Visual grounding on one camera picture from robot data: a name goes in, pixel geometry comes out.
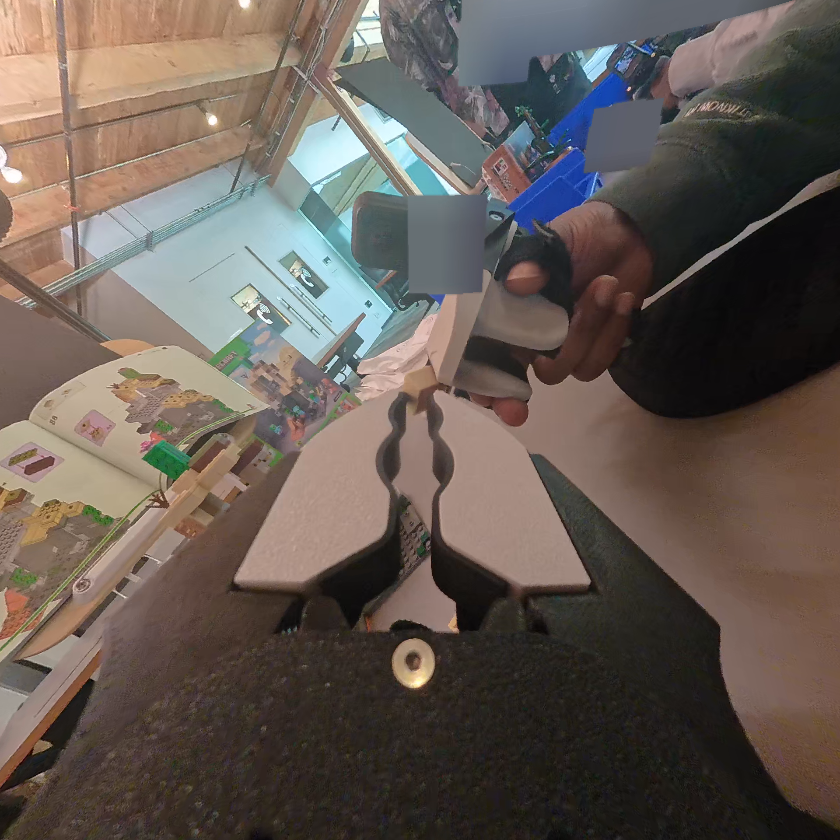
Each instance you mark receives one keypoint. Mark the dark toy plant model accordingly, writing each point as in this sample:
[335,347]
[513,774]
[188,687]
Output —
[535,131]

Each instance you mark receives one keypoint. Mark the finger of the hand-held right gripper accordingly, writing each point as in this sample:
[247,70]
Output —
[453,341]

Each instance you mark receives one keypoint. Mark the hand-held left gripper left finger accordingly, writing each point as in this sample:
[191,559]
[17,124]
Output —
[321,518]

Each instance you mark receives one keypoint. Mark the white paper bag pile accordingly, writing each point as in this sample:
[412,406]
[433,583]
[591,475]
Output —
[400,361]

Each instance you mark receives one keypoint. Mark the black phone icon sign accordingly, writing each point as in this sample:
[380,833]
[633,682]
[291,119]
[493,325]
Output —
[261,308]
[303,275]

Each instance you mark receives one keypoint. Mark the person's right forearm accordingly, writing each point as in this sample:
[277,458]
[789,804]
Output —
[741,144]

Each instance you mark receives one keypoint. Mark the grey desk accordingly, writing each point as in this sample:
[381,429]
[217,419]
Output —
[689,525]

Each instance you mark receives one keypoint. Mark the orange toy set box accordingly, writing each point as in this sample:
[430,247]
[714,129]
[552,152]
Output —
[508,167]

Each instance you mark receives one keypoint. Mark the person's right hand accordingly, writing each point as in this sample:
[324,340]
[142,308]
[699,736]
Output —
[604,249]

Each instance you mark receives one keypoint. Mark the toy brick instruction booklet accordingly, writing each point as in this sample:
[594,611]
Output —
[65,518]

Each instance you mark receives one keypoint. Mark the wood-edged office desk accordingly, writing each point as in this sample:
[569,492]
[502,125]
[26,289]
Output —
[341,341]

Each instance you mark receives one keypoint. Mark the tan two-by-two brick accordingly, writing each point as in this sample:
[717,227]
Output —
[420,387]

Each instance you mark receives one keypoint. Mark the black top table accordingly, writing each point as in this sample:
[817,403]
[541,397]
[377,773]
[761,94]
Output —
[407,105]

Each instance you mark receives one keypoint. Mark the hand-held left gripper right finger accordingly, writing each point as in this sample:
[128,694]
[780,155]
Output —
[512,525]

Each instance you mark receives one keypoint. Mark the green toy set box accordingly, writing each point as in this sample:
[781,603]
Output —
[289,387]

